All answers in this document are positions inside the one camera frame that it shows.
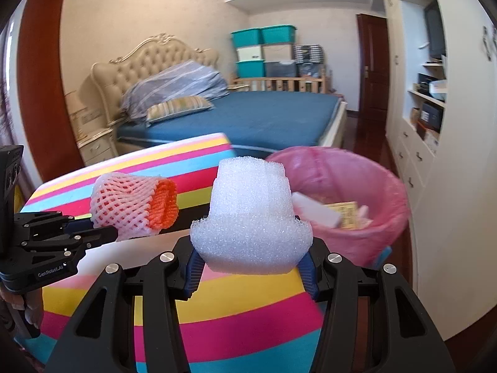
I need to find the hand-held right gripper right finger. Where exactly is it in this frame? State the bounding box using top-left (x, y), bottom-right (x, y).
top-left (297, 237), bottom-right (457, 373)

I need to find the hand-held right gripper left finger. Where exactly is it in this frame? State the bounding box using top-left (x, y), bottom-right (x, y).
top-left (47, 235), bottom-right (204, 373)

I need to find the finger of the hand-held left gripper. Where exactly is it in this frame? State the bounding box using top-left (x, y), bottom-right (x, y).
top-left (21, 226), bottom-right (119, 259)
top-left (13, 210), bottom-right (96, 242)

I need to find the pink foam fruit net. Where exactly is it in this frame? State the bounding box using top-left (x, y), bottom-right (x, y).
top-left (90, 173), bottom-right (164, 240)

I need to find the orange foam fruit net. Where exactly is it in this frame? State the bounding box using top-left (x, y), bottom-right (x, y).
top-left (148, 179), bottom-right (180, 231)

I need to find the white foam sheet piece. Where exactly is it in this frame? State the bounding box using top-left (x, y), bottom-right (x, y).
top-left (190, 158), bottom-right (313, 274)

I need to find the pink-lined trash bin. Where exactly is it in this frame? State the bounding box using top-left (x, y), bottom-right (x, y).
top-left (265, 146), bottom-right (412, 269)

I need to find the person's left hand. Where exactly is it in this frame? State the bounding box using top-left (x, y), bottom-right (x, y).
top-left (8, 291), bottom-right (44, 331)

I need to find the rainbow striped tablecloth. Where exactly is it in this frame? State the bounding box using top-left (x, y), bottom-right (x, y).
top-left (19, 133), bottom-right (331, 373)

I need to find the cream nightstand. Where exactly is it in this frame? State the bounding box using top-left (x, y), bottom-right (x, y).
top-left (75, 126), bottom-right (119, 168)

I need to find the striped pillow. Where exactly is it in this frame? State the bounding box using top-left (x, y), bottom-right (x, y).
top-left (145, 96), bottom-right (214, 127)

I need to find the red-brown wooden panel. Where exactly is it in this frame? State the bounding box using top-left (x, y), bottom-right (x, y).
top-left (16, 0), bottom-right (86, 187)

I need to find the bed with blue cover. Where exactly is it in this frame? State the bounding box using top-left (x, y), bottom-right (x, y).
top-left (116, 91), bottom-right (348, 152)

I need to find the grey-blue duvet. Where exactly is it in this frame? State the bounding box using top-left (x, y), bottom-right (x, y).
top-left (120, 60), bottom-right (230, 125)

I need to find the beige tufted headboard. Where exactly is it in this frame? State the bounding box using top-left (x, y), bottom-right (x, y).
top-left (90, 33), bottom-right (220, 125)

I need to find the white built-in wardrobe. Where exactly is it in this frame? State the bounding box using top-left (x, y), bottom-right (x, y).
top-left (381, 0), bottom-right (497, 343)

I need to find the black safe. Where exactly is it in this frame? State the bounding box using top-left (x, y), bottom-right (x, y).
top-left (421, 102), bottom-right (444, 133)

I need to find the dark wooden door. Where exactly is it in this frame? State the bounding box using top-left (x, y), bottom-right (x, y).
top-left (356, 13), bottom-right (389, 136)

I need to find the chequered bag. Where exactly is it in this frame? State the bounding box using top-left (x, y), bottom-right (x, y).
top-left (293, 44), bottom-right (325, 78)

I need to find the white flat box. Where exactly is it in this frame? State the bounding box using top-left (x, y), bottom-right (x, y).
top-left (427, 80), bottom-right (448, 102)

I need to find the stack of plastic storage bins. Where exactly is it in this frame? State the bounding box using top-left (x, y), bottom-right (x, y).
top-left (231, 25), bottom-right (299, 79)

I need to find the black television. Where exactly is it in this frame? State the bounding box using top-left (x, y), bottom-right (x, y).
top-left (424, 2), bottom-right (446, 60)

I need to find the wooden crib rail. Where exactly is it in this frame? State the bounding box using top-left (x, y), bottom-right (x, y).
top-left (229, 71), bottom-right (331, 94)

